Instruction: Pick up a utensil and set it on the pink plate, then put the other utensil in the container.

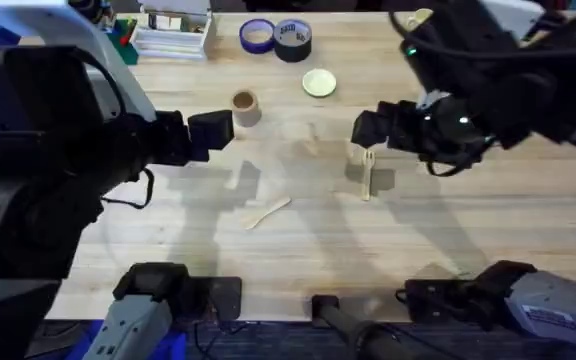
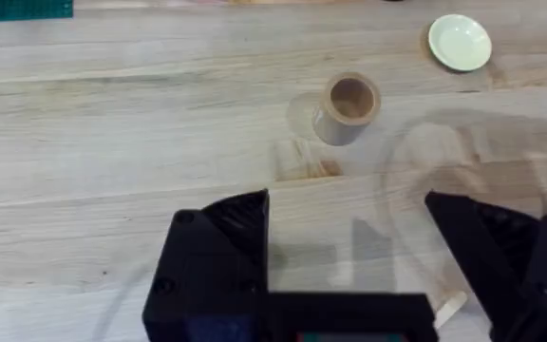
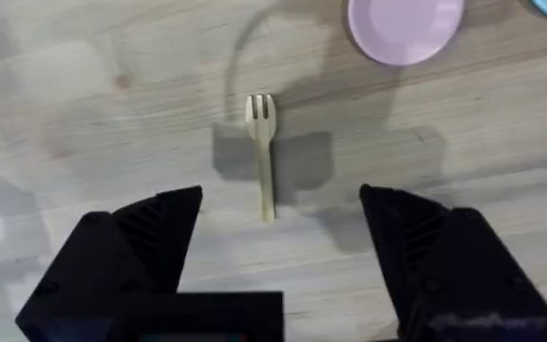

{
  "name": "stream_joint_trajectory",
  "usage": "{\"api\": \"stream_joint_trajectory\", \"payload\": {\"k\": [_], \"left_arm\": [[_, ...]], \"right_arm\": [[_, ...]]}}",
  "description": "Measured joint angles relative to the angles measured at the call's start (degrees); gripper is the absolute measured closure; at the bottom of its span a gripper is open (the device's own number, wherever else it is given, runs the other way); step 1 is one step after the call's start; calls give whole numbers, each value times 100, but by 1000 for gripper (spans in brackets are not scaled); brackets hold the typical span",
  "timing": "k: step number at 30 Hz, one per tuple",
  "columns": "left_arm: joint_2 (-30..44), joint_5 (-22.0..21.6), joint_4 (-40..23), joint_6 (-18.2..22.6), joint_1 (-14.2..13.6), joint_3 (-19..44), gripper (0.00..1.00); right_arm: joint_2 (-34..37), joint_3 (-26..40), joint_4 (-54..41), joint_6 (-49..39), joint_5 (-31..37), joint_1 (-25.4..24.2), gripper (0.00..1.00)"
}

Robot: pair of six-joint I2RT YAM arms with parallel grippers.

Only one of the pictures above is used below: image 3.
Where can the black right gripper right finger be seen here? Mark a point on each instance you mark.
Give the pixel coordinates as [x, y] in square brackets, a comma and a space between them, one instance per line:
[449, 266]

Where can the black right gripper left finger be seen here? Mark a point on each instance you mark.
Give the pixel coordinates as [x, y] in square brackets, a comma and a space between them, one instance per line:
[126, 256]

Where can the pink plate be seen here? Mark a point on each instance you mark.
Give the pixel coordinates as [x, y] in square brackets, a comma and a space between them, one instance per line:
[404, 26]

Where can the wooden fork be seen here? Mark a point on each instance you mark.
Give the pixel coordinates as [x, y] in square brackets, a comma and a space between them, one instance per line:
[262, 152]

